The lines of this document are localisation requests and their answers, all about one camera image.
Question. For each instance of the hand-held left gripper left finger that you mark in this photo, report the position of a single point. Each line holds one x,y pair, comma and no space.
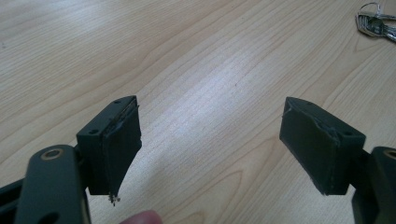
120,146

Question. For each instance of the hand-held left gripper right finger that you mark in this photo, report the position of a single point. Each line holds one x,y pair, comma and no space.
314,149

